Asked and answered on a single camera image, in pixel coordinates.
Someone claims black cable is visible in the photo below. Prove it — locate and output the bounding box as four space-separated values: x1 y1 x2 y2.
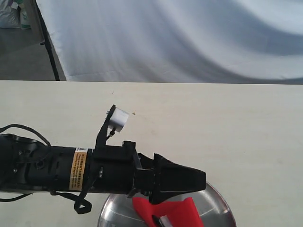
0 124 95 215

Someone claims white sack in background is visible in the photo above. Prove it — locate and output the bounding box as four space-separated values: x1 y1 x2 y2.
0 0 31 29

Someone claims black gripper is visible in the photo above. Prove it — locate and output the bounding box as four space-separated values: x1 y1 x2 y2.
87 141 206 204

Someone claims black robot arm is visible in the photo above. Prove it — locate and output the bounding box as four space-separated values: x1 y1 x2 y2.
0 134 206 213

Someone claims white backdrop cloth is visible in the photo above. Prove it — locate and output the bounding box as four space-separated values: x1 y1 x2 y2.
37 0 303 84

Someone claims round steel plate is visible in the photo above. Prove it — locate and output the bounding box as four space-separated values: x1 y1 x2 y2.
98 183 237 227

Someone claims red flag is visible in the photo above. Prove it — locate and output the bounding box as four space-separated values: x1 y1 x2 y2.
132 197 204 227

